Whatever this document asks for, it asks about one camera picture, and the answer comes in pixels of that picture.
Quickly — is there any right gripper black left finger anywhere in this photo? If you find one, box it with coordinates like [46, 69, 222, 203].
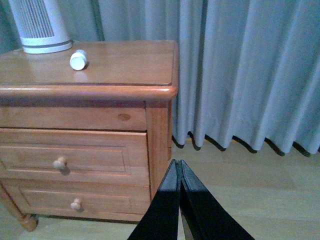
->
[128, 159, 181, 240]

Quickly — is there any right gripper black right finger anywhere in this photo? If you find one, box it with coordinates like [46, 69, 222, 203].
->
[180, 160, 253, 240]

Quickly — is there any wooden drawer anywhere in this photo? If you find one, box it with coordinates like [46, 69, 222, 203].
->
[1, 178, 151, 221]
[0, 128, 150, 187]

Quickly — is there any white medicine bottle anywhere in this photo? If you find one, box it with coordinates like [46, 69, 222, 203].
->
[69, 49, 87, 71]

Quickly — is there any wooden nightstand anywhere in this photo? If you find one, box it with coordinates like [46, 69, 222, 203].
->
[0, 40, 179, 232]

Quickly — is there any grey curtain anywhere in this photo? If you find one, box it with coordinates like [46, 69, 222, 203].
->
[0, 0, 320, 157]

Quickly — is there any white cylindrical air purifier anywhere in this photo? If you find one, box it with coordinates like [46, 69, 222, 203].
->
[9, 0, 73, 54]

